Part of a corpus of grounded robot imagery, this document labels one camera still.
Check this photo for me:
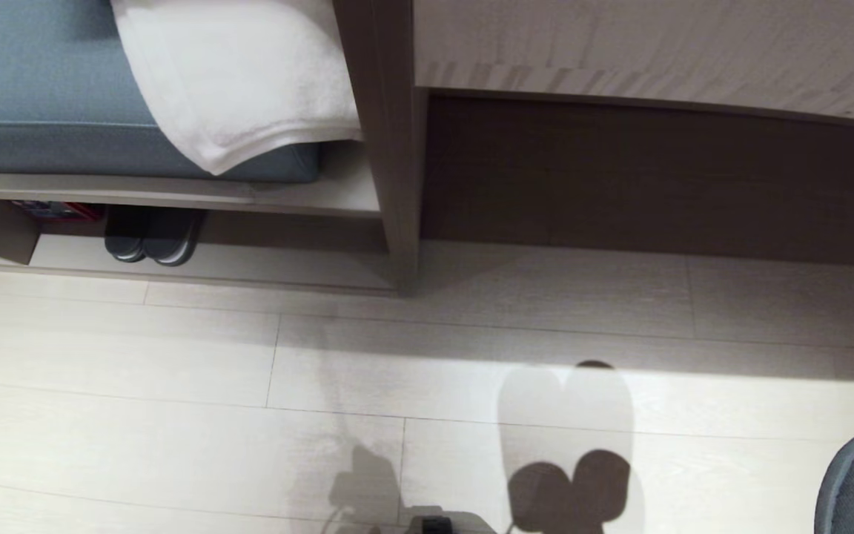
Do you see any white towel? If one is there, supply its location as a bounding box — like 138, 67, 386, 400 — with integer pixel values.
110, 0, 363, 177

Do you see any light wood cabinet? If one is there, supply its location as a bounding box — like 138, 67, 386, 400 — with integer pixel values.
412, 0, 854, 269

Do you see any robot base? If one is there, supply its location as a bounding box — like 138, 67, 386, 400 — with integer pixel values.
406, 510, 499, 534

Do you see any dark grey slipper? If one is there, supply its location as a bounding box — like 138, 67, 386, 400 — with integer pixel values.
142, 208, 204, 267
104, 206, 150, 263

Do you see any wooden shoe shelf bench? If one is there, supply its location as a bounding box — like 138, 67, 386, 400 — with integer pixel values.
0, 0, 428, 296

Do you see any red box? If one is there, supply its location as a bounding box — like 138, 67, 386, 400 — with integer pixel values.
12, 200, 105, 222

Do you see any blue-grey bench cushion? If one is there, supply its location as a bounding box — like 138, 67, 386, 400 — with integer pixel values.
0, 0, 322, 184

